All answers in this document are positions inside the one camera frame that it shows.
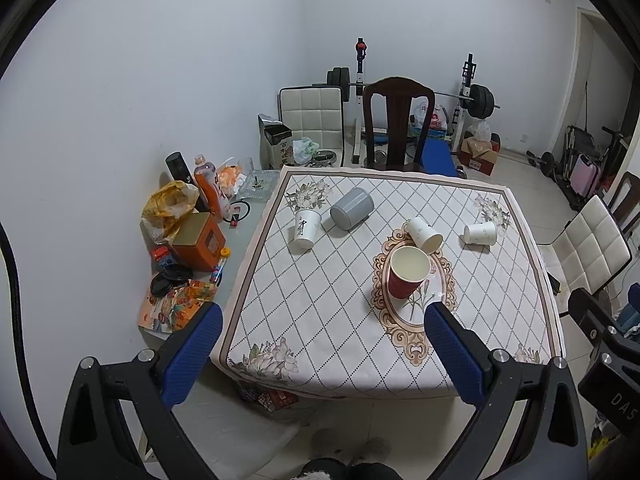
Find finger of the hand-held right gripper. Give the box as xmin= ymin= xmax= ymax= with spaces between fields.
xmin=567 ymin=287 xmax=640 ymax=361

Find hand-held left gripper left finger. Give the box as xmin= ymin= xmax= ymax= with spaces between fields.
xmin=56 ymin=301 xmax=224 ymax=480

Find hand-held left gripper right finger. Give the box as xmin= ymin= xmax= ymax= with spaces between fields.
xmin=424 ymin=301 xmax=589 ymax=480

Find red paper cup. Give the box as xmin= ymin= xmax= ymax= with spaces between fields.
xmin=387 ymin=246 xmax=432 ymax=300

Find white paper cup black print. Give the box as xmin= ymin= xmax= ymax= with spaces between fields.
xmin=292 ymin=209 xmax=323 ymax=252

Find grey plastic cup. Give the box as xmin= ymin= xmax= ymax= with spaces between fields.
xmin=329 ymin=186 xmax=375 ymax=232

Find orange snack packet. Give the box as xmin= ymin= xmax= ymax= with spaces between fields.
xmin=139 ymin=280 xmax=221 ymax=334

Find white padded chair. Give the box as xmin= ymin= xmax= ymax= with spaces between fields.
xmin=536 ymin=193 xmax=634 ymax=317
xmin=277 ymin=86 xmax=347 ymax=167

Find black lid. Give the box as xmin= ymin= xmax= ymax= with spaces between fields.
xmin=149 ymin=266 xmax=194 ymax=297

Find red packets on floor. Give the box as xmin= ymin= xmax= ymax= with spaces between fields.
xmin=235 ymin=382 xmax=302 ymax=412

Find small yellow cap bottle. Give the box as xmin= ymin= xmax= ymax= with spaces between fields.
xmin=209 ymin=247 xmax=232 ymax=287

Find red blue small packet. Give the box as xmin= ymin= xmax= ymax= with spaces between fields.
xmin=152 ymin=245 xmax=179 ymax=271

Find orange tin box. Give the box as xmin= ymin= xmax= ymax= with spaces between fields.
xmin=171 ymin=211 xmax=227 ymax=271

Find dark wooden chair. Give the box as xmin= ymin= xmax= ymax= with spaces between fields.
xmin=599 ymin=170 xmax=640 ymax=237
xmin=361 ymin=76 xmax=436 ymax=174

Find floral diamond pattern tablecloth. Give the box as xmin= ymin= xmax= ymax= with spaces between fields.
xmin=209 ymin=164 xmax=567 ymax=402

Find pink suitcase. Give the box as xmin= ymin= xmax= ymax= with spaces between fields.
xmin=570 ymin=155 xmax=602 ymax=199

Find yellow plastic bag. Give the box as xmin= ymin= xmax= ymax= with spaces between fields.
xmin=141 ymin=180 xmax=201 ymax=244

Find black dumbbell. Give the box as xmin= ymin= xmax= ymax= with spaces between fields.
xmin=525 ymin=150 xmax=557 ymax=179

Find person's dark clothing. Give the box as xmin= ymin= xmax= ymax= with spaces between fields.
xmin=298 ymin=457 xmax=402 ymax=480

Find orange juice bottle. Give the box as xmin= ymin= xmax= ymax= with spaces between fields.
xmin=193 ymin=154 xmax=231 ymax=222

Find orange white plastic bag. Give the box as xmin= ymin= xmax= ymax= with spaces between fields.
xmin=216 ymin=157 xmax=249 ymax=199

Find glass ashtray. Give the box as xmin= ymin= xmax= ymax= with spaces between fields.
xmin=234 ymin=170 xmax=281 ymax=204

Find black bottle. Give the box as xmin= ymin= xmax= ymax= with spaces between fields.
xmin=165 ymin=151 xmax=209 ymax=212

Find red cardboard box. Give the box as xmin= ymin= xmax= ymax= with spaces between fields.
xmin=459 ymin=132 xmax=501 ymax=177

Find blue weight bench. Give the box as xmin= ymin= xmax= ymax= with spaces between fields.
xmin=421 ymin=138 xmax=469 ymax=179

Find clear white plastic bag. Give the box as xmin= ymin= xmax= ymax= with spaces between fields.
xmin=465 ymin=120 xmax=494 ymax=142

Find brown cardboard box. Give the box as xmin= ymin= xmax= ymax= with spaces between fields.
xmin=257 ymin=113 xmax=294 ymax=170

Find white green plastic bag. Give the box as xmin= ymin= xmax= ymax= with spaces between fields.
xmin=291 ymin=137 xmax=321 ymax=165

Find round metal pot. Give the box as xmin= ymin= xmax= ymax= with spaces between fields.
xmin=309 ymin=149 xmax=342 ymax=169

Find red white plastic bag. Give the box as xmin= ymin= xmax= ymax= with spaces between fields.
xmin=409 ymin=100 xmax=451 ymax=134

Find barbell with black plates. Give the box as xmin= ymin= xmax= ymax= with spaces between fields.
xmin=312 ymin=66 xmax=501 ymax=112

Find white squat rack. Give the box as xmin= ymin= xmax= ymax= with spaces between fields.
xmin=348 ymin=37 xmax=477 ymax=167

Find black cable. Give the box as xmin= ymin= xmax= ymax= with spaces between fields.
xmin=0 ymin=220 xmax=53 ymax=477

